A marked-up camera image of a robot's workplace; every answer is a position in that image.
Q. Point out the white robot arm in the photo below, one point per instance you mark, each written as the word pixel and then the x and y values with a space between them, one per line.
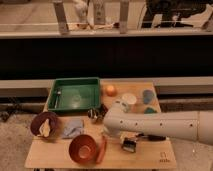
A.
pixel 189 125

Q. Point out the green plastic tray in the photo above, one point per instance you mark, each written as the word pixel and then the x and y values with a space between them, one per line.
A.
pixel 77 94

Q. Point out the metal spoon in tray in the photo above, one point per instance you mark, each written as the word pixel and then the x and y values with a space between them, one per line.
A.
pixel 57 98

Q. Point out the orange fruit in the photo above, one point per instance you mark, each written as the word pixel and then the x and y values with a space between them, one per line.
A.
pixel 110 90

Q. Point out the dark pine cone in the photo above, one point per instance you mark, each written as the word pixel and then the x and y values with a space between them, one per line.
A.
pixel 103 110

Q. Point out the white paper cup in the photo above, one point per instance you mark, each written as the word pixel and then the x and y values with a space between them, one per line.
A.
pixel 129 98

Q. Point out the blue grey cup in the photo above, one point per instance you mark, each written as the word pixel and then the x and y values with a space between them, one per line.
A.
pixel 148 96

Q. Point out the teal sponge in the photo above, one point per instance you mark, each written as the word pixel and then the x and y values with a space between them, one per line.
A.
pixel 149 110

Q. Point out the grey blue cloth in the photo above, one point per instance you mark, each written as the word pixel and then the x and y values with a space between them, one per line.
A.
pixel 73 128

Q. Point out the wooden folding table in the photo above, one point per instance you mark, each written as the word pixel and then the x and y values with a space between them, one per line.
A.
pixel 53 152

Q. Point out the orange bowl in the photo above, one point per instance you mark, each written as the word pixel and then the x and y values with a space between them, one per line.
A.
pixel 83 149

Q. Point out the cream banana piece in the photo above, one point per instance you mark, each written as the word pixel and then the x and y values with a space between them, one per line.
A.
pixel 44 129

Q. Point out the dark red bowl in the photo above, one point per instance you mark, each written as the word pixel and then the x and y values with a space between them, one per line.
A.
pixel 41 118

